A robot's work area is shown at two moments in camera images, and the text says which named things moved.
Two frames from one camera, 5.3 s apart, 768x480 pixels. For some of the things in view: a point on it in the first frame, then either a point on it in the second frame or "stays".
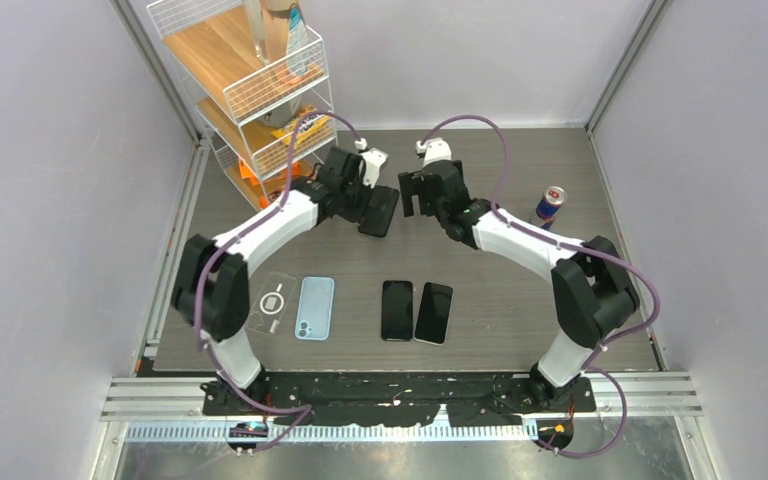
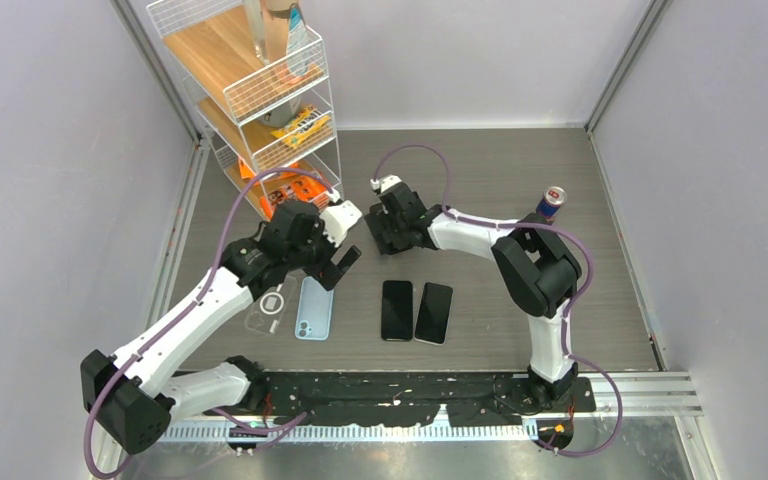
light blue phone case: x=315 y=309 stays
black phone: x=434 y=314 stays
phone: x=397 y=311 stays
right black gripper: x=409 y=184 -> x=389 y=221
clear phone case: x=270 y=310 stays
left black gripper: x=358 y=214 -> x=326 y=271
